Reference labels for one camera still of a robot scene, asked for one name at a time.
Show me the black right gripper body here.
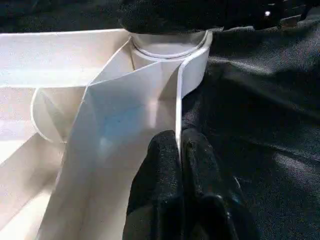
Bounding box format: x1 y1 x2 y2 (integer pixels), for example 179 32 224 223
225 0 313 31

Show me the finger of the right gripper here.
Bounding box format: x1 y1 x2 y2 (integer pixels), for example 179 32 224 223
119 0 228 35

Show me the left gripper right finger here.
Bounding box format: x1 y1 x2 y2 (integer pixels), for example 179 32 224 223
180 127 261 240

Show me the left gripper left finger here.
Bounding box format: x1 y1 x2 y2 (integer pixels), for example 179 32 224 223
123 131 184 240

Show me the white plastic table leg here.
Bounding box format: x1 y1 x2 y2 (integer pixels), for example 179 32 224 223
130 30 208 60

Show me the white plastic table top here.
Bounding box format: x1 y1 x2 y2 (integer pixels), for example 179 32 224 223
0 28 213 240

